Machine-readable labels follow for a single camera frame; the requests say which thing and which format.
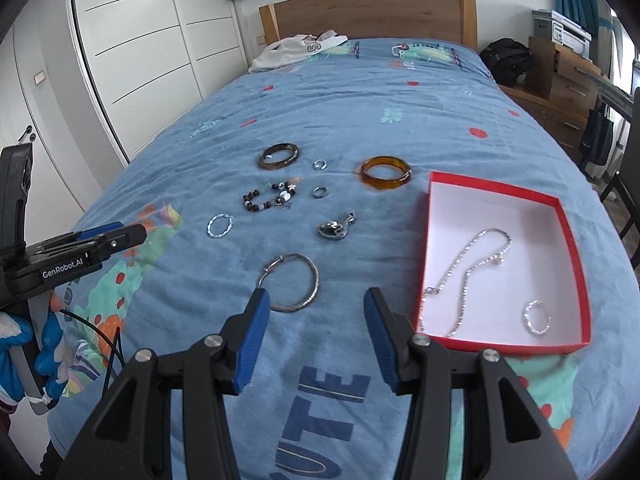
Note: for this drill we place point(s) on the amber bangle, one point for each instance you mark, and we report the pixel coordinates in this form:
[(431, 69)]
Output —
[(385, 186)]

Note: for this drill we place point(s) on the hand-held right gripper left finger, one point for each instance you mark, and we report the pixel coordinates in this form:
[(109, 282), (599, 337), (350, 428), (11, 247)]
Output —
[(252, 340)]

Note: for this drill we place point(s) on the white printer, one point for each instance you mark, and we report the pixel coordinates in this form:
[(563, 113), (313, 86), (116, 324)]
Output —
[(565, 30)]

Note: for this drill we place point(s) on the printed blue blanket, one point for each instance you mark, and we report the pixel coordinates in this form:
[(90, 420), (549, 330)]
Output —
[(350, 110)]

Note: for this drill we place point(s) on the red jewelry box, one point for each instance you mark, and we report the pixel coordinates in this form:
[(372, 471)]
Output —
[(500, 210)]

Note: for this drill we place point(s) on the grey desk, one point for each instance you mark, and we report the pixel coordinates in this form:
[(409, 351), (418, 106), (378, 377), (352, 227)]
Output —
[(615, 91)]

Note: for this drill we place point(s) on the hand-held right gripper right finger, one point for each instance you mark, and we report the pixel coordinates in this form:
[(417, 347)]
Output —
[(380, 340)]

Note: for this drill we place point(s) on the white garment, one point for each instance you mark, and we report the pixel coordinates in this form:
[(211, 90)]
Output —
[(285, 55)]

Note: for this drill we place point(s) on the dark blue bag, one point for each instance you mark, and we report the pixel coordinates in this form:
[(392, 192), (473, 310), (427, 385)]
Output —
[(597, 137)]

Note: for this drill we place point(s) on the dark chair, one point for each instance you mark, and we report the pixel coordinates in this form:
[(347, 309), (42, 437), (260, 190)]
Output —
[(634, 160)]

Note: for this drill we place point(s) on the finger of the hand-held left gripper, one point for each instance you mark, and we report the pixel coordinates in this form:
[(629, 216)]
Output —
[(100, 232), (125, 241)]

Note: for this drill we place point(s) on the wooden headboard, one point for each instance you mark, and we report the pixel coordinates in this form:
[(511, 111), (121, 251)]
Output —
[(370, 15)]

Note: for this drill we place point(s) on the silver twisted hoop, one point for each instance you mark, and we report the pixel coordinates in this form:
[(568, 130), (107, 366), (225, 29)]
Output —
[(209, 227), (525, 317)]

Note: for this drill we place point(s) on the silver pendant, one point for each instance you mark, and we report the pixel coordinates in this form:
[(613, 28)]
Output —
[(330, 230)]

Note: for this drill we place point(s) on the black backpack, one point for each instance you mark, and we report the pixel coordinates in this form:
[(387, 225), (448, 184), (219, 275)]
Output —
[(505, 62)]

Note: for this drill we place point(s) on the person's left hand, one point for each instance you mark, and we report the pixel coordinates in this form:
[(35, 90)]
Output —
[(50, 355)]

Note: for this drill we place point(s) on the white wardrobe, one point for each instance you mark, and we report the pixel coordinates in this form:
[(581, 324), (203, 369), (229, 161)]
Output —
[(150, 35)]

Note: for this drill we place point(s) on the thin silver bangle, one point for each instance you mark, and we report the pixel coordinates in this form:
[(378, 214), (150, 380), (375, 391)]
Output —
[(316, 280)]

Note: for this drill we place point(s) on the wooden drawer cabinet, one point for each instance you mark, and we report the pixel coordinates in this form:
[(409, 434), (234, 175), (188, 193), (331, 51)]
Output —
[(565, 85)]

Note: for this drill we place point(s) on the dark brown bangle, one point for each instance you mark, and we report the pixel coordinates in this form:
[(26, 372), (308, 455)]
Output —
[(263, 159)]

